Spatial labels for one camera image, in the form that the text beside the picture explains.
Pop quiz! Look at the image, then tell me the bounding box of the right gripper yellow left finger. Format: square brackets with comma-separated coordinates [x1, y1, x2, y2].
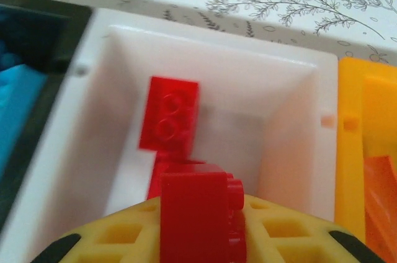
[32, 197, 161, 263]

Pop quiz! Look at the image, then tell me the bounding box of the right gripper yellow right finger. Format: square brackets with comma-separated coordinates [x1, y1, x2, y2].
[244, 194, 388, 263]

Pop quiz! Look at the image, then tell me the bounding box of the red lego brick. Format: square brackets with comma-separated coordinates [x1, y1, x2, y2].
[138, 76, 201, 155]
[158, 163, 248, 263]
[145, 151, 207, 202]

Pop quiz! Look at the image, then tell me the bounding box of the blue lego brick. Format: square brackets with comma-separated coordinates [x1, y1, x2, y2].
[0, 64, 47, 177]

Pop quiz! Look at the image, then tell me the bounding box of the orange lego brick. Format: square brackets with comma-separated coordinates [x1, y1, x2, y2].
[361, 156, 397, 261]

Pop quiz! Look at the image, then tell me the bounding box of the yellow plastic bin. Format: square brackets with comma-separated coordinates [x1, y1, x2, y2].
[334, 56, 397, 263]

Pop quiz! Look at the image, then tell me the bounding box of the white plastic bin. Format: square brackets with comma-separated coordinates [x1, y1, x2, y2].
[0, 7, 339, 263]

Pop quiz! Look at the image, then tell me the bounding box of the black plastic bin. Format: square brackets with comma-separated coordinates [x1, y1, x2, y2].
[0, 0, 94, 223]

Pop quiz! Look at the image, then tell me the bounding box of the floral patterned table cover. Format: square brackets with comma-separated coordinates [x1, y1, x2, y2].
[0, 0, 397, 68]

